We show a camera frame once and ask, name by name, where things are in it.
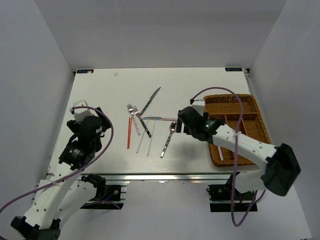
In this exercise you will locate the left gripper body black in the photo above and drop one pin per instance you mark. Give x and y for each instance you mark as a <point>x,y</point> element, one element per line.
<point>74,126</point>

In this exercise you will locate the wicker cutlery basket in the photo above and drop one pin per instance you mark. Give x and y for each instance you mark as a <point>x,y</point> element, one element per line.
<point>225,107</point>

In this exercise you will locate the spoon with pink handle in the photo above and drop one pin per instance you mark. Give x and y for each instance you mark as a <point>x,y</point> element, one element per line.
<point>220,152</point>

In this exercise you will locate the knife with black handle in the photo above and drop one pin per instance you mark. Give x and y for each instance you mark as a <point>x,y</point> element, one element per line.
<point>150,100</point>

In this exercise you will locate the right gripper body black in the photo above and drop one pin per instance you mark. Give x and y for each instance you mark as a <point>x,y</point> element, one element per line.
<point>187,130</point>

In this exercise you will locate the white chopstick right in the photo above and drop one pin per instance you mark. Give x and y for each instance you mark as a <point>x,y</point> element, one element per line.
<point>150,141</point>

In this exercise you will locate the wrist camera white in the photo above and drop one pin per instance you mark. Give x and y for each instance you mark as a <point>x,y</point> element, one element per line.
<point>80,114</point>
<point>198,104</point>

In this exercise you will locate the blue label right corner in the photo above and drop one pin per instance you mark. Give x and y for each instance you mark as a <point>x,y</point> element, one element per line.
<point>233,69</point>

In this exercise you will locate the fork with pink handle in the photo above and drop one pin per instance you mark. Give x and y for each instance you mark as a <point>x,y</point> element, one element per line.
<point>131,111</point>

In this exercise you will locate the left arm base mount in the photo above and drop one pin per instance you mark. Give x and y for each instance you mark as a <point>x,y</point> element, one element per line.
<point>108,196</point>

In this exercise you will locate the knife with pink handle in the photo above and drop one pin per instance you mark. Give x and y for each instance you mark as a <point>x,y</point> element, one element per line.
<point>156,118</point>

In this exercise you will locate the blue label left corner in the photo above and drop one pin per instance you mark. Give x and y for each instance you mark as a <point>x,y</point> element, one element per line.
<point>84,71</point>

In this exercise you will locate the red chopstick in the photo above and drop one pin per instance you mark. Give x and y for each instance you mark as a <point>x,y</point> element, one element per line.
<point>129,132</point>

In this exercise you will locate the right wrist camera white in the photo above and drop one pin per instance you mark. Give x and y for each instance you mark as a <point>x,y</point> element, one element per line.
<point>198,104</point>

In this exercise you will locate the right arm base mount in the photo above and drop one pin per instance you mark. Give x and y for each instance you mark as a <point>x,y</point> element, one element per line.
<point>219,187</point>

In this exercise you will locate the white chopstick left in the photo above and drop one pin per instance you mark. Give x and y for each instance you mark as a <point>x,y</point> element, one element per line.
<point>141,138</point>

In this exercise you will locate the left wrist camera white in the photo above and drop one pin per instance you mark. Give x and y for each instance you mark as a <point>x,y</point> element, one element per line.
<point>80,114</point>

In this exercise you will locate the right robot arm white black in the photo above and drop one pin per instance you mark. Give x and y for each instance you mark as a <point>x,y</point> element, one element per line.
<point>278,165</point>

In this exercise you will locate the fork with black dotted handle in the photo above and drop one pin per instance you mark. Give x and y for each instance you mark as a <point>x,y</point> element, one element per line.
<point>137,114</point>

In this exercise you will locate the white chopstick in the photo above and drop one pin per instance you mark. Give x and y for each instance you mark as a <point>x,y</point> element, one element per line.
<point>150,141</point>
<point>141,138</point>

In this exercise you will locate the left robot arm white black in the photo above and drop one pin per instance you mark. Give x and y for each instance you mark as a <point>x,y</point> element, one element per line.
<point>57,202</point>

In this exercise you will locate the blue label corner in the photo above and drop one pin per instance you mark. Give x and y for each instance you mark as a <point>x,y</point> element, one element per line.
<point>233,69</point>
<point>84,71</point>

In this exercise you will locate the spoon with dark dotted handle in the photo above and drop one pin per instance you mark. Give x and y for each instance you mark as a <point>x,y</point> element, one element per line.
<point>172,130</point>

